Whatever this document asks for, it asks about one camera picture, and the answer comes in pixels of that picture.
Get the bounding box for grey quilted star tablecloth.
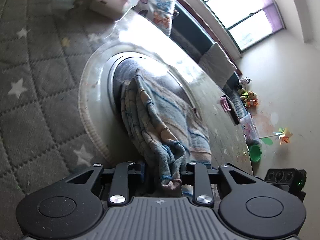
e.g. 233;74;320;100
1;0;252;210

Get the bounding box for white cushion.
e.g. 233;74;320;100
199;43;236;88

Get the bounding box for colourful pinwheel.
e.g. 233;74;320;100
259;127;293;146

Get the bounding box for pink hair band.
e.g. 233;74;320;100
220;96;231;113

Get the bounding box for butterfly print pillow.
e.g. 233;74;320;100
133;0;176;36

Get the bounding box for striped blue beige cloth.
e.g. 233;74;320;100
113;58;212;196

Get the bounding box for black remote control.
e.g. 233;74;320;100
226;97;240;125

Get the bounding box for green plastic bucket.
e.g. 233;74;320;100
249;145;262;163

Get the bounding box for clear plastic storage box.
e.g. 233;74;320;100
240;113;259;146

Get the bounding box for round glass turntable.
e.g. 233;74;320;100
78;43;201;166

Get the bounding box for large window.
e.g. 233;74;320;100
166;0;286;54

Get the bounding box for stuffed toys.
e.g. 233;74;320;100
237;78;259;108

